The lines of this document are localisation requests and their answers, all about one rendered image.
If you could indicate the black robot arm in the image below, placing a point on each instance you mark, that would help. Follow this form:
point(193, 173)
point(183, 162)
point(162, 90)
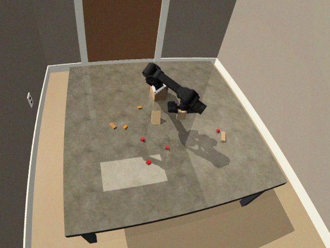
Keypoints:
point(155, 77)

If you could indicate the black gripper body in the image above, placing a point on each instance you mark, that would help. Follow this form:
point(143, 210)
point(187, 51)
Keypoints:
point(172, 107)

